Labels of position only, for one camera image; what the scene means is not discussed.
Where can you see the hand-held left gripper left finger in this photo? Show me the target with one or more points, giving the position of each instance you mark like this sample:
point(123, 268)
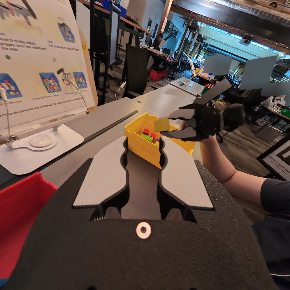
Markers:
point(102, 179)

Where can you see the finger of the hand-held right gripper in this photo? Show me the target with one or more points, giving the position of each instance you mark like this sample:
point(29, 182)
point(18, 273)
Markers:
point(187, 114)
point(183, 134)

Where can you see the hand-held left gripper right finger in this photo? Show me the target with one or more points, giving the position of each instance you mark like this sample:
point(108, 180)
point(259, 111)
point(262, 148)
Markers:
point(184, 181)

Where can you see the red wooden cube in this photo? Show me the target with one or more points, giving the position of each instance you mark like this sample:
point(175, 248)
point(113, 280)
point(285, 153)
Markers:
point(153, 136)

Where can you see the green wooden block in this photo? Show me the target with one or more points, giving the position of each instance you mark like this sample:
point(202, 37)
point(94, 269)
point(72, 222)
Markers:
point(146, 137)

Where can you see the yellow plastic bin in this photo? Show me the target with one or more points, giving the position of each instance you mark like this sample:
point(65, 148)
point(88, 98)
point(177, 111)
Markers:
point(140, 145)

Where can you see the red plastic bin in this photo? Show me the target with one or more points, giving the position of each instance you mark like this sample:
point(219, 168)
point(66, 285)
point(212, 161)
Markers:
point(18, 215)

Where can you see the person's right forearm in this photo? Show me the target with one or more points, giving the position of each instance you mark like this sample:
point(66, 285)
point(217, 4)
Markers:
point(226, 170)

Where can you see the person's right hand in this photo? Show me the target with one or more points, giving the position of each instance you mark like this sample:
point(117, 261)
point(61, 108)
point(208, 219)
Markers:
point(184, 124)

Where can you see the green plastic bin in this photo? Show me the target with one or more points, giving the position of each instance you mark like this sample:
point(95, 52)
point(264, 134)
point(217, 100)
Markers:
point(286, 113)
point(205, 90)

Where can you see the dark display board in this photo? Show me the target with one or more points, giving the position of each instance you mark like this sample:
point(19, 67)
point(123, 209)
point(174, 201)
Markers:
point(215, 90)

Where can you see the small red bin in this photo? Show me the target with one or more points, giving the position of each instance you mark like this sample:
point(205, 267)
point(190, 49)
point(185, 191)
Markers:
point(163, 73)
point(155, 76)

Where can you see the black office chair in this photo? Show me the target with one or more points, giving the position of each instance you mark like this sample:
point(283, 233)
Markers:
point(253, 106)
point(136, 70)

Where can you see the tilted white board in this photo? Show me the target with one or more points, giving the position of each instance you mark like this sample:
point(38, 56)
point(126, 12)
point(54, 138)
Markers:
point(191, 65)

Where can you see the white paper holder bar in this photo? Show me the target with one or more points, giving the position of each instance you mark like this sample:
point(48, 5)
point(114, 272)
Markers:
point(45, 123)

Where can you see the framed marker sign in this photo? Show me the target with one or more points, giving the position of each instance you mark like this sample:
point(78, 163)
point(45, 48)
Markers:
point(278, 163)

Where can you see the ceiling projector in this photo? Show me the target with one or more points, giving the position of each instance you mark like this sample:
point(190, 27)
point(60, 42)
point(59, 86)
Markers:
point(245, 40)

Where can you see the dark flat pad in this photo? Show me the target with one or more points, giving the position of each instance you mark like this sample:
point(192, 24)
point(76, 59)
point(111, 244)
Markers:
point(3, 176)

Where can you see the wooden top desk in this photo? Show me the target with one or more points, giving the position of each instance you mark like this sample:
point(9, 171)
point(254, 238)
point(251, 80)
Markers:
point(136, 25)

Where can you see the yellow smiley sticker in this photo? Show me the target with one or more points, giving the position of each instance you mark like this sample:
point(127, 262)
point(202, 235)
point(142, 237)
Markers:
point(84, 47)

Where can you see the blue storage bin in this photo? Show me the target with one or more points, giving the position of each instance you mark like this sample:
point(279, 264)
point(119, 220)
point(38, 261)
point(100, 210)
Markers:
point(120, 10)

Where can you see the printed instruction sheet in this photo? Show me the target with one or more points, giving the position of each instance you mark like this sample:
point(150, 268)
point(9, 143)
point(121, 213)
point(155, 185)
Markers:
point(34, 56)

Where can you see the clear stand bracket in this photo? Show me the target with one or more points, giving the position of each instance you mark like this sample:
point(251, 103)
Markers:
point(42, 140)

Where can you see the black metal frame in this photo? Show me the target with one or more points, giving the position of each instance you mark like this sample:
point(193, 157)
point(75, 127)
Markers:
point(114, 34)

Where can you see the silver ventilation duct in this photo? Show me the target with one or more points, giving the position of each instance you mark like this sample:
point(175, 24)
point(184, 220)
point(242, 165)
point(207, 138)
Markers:
point(260, 17)

